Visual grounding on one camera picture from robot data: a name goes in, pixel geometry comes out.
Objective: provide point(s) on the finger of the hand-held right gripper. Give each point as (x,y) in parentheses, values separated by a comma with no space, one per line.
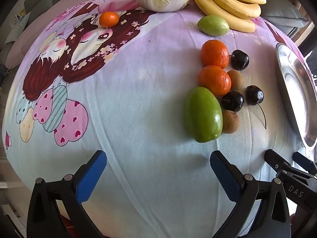
(305,163)
(275,160)

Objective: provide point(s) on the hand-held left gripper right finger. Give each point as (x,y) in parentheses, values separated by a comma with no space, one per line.
(225,176)

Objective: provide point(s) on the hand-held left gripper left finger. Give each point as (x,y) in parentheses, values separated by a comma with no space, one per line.
(91,176)

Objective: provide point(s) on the brown longan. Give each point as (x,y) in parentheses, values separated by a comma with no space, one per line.
(236,80)
(230,122)

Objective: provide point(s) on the large green mango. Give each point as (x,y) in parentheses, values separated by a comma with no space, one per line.
(203,115)

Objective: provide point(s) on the long-stemmed dark cherry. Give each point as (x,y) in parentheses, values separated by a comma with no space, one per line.
(254,94)

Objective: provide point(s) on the round metal plate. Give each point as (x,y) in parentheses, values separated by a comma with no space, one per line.
(297,86)

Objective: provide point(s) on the orange tangerine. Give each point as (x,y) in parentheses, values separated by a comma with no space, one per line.
(214,54)
(215,80)

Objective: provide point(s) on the small green mango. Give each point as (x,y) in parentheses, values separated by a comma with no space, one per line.
(213,25)

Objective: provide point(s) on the small stemmed tangerine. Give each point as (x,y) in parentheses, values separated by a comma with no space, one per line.
(109,19)

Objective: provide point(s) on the printed cartoon blanket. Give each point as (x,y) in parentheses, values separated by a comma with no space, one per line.
(136,104)

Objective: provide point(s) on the grey pillow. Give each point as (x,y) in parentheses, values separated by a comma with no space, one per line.
(282,14)

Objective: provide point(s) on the pale cushion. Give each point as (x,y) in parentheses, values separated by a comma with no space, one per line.
(17,27)

